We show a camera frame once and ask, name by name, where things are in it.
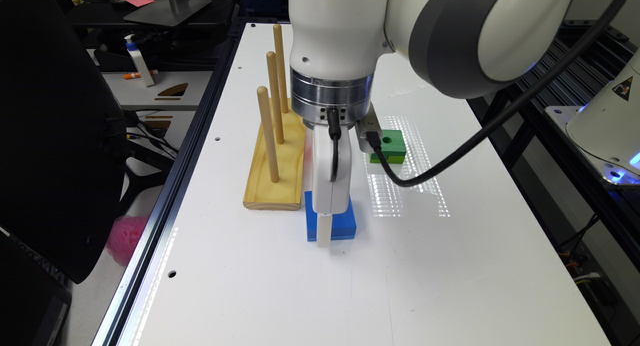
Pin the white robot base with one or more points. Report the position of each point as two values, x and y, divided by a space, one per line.
606 130

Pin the wooden peg board base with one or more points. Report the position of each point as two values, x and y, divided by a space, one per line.
285 195

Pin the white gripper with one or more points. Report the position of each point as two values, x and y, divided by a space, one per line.
329 197

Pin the rear wooden peg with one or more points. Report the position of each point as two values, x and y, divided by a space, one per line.
280 67

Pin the middle wooden peg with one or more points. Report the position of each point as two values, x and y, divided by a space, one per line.
275 98

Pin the pink sticky note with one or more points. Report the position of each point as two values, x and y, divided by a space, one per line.
139 3

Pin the orange marker pen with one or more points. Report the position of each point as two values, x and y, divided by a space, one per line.
138 75

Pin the black office chair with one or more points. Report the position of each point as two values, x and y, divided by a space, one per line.
64 178

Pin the grey monitor stand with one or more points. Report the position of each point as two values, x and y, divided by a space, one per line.
167 12

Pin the pink mesh sponge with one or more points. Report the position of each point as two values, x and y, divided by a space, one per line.
124 237

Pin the wooden peg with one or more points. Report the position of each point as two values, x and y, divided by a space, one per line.
275 98
280 67
268 133

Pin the front wooden peg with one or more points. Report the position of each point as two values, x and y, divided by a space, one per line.
268 133

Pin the green block with hole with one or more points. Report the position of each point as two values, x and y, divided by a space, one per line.
393 146

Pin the white spray bottle blue cap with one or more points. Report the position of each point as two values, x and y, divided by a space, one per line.
138 60

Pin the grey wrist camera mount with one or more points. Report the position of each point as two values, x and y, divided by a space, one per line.
368 124

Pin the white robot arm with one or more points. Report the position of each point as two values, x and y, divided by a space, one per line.
464 48

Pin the blue square block with hole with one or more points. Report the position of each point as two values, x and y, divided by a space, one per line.
343 225

